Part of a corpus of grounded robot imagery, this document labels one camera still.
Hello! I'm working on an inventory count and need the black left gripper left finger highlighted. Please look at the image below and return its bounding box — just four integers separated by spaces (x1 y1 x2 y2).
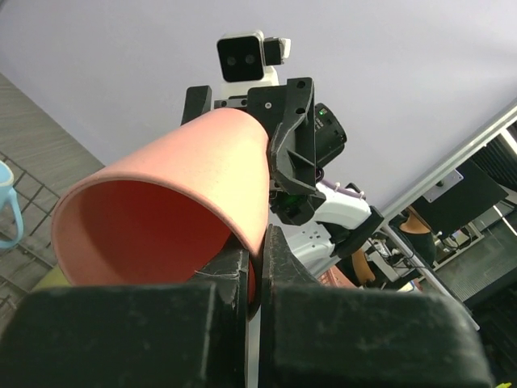
1 237 250 387

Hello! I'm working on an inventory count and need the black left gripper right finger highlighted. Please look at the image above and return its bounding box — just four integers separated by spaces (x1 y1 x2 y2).
258 226 494 387

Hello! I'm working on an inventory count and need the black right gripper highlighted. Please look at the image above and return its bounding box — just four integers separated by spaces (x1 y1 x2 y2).
213 78 346 226

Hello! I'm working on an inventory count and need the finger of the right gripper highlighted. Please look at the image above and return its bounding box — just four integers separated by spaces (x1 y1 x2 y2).
181 85 212 125

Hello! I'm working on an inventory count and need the pink handleless tumbler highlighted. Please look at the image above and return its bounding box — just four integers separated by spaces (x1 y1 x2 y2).
50 109 271 323

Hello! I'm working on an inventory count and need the light blue mug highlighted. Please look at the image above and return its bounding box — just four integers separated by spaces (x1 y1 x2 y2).
1 162 24 249

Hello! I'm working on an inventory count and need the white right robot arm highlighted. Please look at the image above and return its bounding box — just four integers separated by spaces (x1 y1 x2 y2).
182 78 493 387

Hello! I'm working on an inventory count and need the grey wire dish rack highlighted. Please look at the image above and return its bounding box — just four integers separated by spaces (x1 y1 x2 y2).
1 154 59 327

